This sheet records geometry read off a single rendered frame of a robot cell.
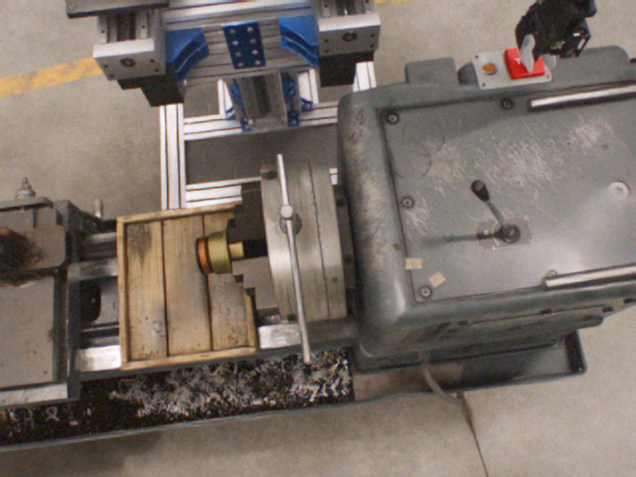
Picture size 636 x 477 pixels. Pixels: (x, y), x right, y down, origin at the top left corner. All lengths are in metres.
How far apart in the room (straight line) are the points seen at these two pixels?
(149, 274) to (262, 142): 0.98
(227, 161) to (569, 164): 1.42
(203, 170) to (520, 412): 1.47
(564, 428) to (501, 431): 0.23
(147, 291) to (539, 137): 0.89
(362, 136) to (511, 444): 1.48
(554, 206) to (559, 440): 1.39
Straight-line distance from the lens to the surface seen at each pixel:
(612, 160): 1.10
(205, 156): 2.22
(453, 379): 1.64
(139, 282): 1.37
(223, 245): 1.09
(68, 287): 1.39
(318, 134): 2.21
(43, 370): 1.33
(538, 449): 2.26
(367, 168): 0.99
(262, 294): 1.06
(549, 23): 0.99
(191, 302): 1.33
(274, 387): 1.55
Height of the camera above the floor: 2.14
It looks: 72 degrees down
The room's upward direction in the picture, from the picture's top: 6 degrees counter-clockwise
